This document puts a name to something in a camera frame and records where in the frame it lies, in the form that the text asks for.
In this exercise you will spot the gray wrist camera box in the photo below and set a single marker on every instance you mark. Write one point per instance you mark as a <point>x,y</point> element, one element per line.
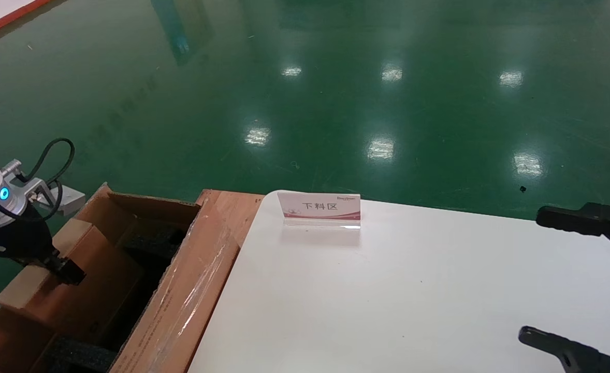
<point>69,199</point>

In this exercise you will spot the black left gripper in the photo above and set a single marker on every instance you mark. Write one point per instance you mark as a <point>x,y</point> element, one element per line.
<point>15,241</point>

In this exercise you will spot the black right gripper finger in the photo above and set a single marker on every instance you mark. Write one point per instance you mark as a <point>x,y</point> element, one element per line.
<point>569,220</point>
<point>574,355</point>

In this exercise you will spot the black foam padding block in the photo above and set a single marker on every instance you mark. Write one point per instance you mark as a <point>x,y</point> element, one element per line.
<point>155,246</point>
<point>82,355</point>

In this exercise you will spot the large open cardboard box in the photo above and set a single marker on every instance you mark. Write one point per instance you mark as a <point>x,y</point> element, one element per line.
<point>191,290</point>

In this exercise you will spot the small cardboard box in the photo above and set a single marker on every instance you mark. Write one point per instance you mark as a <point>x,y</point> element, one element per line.
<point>92,280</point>

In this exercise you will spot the acrylic sign with red print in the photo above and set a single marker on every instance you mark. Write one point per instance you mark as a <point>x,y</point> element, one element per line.
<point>318,207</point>

